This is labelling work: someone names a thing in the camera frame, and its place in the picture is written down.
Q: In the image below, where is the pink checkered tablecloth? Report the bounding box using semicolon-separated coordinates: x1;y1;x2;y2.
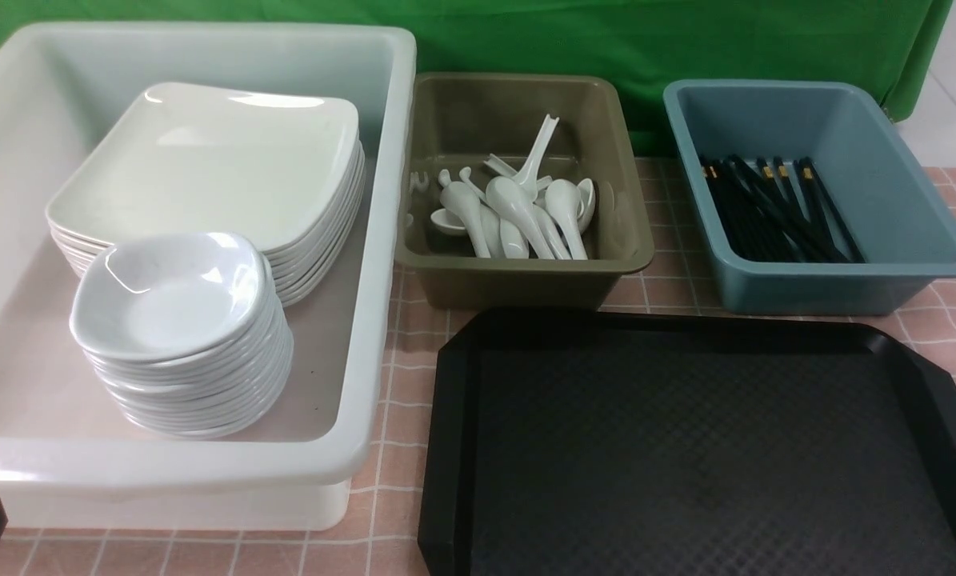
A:
0;160;956;575

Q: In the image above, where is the blue plastic bin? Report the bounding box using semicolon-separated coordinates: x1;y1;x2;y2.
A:
663;79;956;316

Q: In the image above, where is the black serving tray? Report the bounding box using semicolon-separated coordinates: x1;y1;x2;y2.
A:
417;309;956;575

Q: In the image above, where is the stack of small white bowls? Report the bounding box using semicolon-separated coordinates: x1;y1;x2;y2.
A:
69;232;294;440

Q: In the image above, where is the olive green plastic bin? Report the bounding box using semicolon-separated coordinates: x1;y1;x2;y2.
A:
396;72;656;310

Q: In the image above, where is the white soup spoons pile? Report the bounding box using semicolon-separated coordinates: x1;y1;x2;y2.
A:
429;114;598;260

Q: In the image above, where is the black chopsticks bundle in bin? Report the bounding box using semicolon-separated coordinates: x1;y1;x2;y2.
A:
698;154;866;265

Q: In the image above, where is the stack of white square plates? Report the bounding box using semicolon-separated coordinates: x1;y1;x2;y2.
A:
45;82;366;307

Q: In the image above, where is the green cloth backdrop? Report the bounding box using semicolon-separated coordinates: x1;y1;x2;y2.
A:
0;1;952;154

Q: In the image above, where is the large white plastic tub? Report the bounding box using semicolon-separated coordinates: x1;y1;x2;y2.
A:
0;22;416;531

